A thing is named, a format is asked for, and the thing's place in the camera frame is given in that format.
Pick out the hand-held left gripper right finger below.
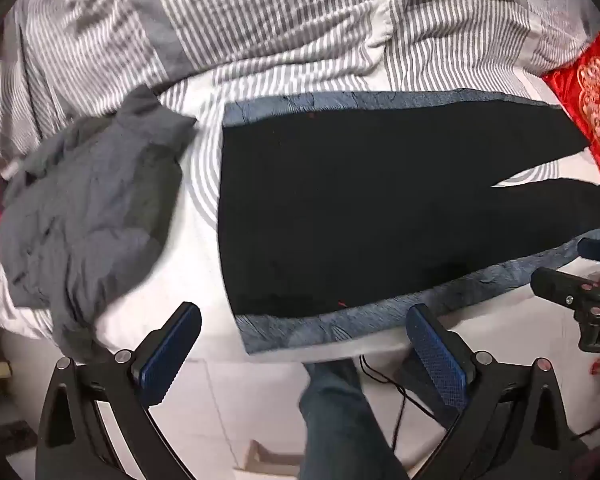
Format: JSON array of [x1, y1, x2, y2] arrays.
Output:
[[405, 303, 588, 480]]

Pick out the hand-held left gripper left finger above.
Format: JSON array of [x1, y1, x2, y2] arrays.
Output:
[[34, 301, 203, 480]]

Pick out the black pants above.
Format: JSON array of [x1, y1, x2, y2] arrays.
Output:
[[219, 97, 600, 318]]

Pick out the person's leg in jeans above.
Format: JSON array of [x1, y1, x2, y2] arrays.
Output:
[[299, 357, 411, 480]]

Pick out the blue-grey patterned mat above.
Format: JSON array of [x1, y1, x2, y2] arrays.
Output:
[[222, 87, 600, 356]]

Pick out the small beige box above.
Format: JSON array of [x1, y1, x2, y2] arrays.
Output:
[[247, 439, 306, 473]]

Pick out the red embroidered cushion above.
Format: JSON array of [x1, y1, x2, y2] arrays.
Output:
[[540, 32, 600, 206]]

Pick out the dark grey garment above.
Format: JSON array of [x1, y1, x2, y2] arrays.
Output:
[[0, 85, 198, 363]]

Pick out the white striped bed sheet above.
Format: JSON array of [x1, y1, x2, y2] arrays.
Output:
[[0, 77, 600, 366]]

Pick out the black cable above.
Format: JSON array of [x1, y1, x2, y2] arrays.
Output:
[[357, 355, 446, 451]]

